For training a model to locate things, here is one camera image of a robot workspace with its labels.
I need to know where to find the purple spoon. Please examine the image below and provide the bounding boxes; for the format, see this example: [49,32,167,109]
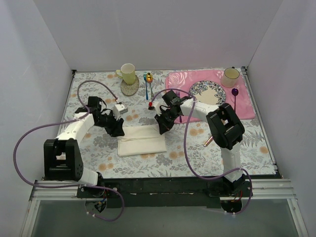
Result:
[232,88,239,110]

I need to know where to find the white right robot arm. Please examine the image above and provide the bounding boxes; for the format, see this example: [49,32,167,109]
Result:
[148,88,252,196]

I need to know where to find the woven round coaster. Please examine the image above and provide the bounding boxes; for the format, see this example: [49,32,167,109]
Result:
[120,76,139,96]

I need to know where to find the purple fork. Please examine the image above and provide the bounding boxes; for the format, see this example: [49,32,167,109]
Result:
[175,90,182,123]

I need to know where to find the rainbow gold spoon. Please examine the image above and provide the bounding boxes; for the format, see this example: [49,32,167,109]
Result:
[146,73,154,98]

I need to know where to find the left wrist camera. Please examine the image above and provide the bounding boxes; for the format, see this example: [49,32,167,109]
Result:
[113,102,128,118]

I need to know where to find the pink floral placemat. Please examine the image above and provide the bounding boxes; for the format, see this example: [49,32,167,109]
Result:
[165,70,255,120]

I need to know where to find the rose gold knife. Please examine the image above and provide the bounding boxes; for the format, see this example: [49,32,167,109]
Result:
[203,136,213,147]

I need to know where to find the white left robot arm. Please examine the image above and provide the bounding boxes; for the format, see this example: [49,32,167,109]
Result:
[43,96,128,198]

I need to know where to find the yellow green mug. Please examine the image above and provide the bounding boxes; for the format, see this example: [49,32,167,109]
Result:
[116,63,135,85]

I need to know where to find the blue fork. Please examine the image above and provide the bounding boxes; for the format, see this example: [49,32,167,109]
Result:
[143,72,149,100]

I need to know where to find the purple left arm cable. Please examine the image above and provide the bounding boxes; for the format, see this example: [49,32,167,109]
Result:
[12,80,125,222]

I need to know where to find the cream enamel mug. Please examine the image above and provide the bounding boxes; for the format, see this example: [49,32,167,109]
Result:
[221,67,240,88]

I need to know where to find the white cloth napkin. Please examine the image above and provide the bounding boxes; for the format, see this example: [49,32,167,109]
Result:
[118,124,167,157]

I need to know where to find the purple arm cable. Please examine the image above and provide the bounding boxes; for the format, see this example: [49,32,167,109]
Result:
[150,88,254,216]
[12,80,125,222]

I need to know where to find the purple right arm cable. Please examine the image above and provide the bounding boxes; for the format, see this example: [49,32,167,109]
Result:
[150,88,254,216]

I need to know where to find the blue floral plate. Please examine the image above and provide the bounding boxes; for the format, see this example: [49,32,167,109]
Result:
[189,80,226,106]

